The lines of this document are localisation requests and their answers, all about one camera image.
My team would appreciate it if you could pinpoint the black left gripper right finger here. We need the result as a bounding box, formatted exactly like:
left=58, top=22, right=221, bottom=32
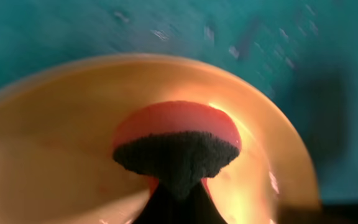
left=178, top=182, right=227, bottom=224

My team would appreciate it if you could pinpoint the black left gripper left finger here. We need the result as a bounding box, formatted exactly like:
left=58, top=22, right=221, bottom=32
left=132, top=184, right=179, bottom=224

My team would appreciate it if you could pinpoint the green and red sponge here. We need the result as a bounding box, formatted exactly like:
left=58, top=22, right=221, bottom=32
left=112, top=101, right=242, bottom=200

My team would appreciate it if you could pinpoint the yellow plate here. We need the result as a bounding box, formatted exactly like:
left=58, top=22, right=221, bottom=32
left=0, top=54, right=321, bottom=223

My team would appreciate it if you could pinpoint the blue plastic tray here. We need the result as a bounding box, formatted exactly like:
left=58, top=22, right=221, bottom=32
left=0, top=0, right=358, bottom=203

